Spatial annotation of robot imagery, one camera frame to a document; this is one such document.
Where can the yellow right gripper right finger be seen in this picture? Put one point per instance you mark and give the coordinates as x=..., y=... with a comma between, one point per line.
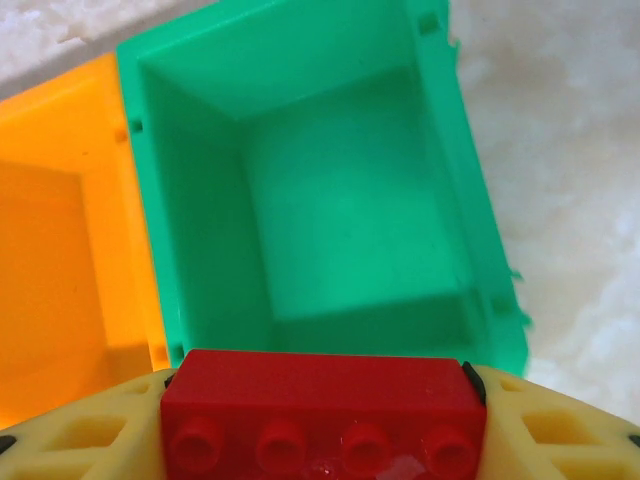
x=505, y=450

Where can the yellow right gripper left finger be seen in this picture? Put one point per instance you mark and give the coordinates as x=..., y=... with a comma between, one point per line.
x=140, y=430

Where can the red lego brick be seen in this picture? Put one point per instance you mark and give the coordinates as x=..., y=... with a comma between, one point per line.
x=320, y=390

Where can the yellow plastic bin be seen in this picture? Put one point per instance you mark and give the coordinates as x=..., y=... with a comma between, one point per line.
x=50, y=250

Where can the green plastic bin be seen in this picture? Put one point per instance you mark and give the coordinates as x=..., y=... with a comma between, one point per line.
x=350, y=200

